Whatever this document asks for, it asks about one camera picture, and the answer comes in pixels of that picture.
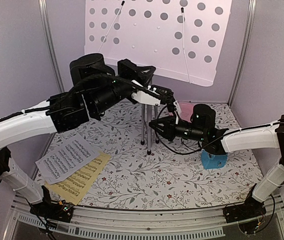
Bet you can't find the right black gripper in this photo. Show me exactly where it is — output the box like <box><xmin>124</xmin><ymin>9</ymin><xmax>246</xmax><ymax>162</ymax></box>
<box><xmin>149</xmin><ymin>115</ymin><xmax>206</xmax><ymax>142</ymax></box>

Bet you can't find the white perforated music stand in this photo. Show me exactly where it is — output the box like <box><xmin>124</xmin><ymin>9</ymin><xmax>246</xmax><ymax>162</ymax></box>
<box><xmin>83</xmin><ymin>0</ymin><xmax>233</xmax><ymax>156</ymax></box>

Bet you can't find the white sheet music page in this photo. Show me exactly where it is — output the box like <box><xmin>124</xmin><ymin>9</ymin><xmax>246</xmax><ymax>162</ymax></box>
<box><xmin>36</xmin><ymin>135</ymin><xmax>100</xmax><ymax>185</ymax></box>

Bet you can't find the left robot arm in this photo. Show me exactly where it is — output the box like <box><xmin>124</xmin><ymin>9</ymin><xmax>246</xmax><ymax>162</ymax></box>
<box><xmin>0</xmin><ymin>53</ymin><xmax>156</xmax><ymax>217</ymax></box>

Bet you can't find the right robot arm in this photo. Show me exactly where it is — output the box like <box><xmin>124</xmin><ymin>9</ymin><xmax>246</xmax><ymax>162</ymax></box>
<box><xmin>149</xmin><ymin>104</ymin><xmax>284</xmax><ymax>218</ymax></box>

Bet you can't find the pink plate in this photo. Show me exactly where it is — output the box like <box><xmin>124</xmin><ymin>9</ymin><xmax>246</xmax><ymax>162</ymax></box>
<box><xmin>174</xmin><ymin>101</ymin><xmax>194</xmax><ymax>122</ymax></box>

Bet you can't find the floral tablecloth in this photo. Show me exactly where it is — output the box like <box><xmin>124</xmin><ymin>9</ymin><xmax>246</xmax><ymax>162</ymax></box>
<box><xmin>49</xmin><ymin>101</ymin><xmax>262</xmax><ymax>210</ymax></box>

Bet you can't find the blue metronome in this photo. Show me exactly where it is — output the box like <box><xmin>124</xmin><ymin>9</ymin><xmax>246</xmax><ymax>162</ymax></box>
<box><xmin>201</xmin><ymin>150</ymin><xmax>227</xmax><ymax>170</ymax></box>

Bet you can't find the yellow sheet music page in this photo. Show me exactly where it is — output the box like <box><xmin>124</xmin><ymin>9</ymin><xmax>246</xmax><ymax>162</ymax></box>
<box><xmin>45</xmin><ymin>152</ymin><xmax>111</xmax><ymax>205</ymax></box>

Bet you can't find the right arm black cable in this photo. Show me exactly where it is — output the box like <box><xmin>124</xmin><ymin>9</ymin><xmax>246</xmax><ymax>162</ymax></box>
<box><xmin>155</xmin><ymin>109</ymin><xmax>282</xmax><ymax>156</ymax></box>

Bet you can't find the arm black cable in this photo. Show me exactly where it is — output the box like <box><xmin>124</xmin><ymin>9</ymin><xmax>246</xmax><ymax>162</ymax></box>
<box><xmin>155</xmin><ymin>109</ymin><xmax>282</xmax><ymax>156</ymax></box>
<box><xmin>46</xmin><ymin>74</ymin><xmax>147</xmax><ymax>113</ymax></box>

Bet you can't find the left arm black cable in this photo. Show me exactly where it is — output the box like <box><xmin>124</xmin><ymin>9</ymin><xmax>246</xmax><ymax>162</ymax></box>
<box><xmin>46</xmin><ymin>74</ymin><xmax>147</xmax><ymax>113</ymax></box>

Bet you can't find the front aluminium rail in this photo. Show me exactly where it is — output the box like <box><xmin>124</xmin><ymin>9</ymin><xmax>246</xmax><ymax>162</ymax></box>
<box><xmin>4</xmin><ymin>195</ymin><xmax>284</xmax><ymax>240</ymax></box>

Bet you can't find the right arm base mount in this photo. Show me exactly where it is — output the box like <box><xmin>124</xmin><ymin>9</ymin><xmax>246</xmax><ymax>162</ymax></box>
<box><xmin>223</xmin><ymin>197</ymin><xmax>266</xmax><ymax>235</ymax></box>

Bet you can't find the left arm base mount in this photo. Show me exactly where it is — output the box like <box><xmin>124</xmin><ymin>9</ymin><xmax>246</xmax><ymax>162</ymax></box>
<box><xmin>30</xmin><ymin>200</ymin><xmax>74</xmax><ymax>223</ymax></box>

